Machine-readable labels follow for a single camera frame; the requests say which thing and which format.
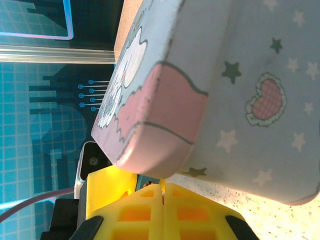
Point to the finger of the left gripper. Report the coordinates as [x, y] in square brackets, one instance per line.
[110, 185]

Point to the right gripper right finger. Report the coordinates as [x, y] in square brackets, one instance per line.
[195, 220]

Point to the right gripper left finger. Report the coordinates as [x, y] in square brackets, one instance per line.
[135, 220]

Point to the pastel cartoon tin box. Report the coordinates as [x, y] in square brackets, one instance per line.
[200, 75]

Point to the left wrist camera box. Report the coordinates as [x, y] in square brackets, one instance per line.
[91, 155]

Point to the aluminium frame post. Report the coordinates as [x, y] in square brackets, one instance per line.
[55, 55]

